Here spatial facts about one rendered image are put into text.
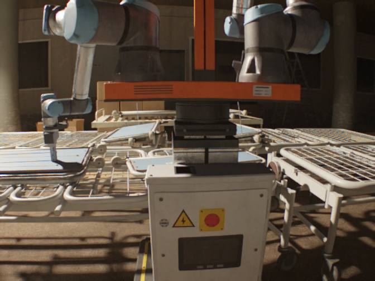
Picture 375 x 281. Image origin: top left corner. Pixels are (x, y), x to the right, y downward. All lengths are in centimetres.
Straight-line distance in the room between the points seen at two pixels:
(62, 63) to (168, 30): 293
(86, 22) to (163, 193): 44
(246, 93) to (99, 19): 41
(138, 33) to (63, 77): 678
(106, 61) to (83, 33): 660
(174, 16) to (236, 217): 714
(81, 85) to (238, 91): 75
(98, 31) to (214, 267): 66
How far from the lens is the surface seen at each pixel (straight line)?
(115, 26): 71
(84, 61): 120
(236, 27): 99
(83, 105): 128
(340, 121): 719
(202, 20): 72
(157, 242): 67
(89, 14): 69
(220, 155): 72
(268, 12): 78
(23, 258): 172
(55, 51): 762
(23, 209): 130
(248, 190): 64
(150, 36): 75
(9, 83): 567
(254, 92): 72
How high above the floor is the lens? 88
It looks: 10 degrees down
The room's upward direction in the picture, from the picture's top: straight up
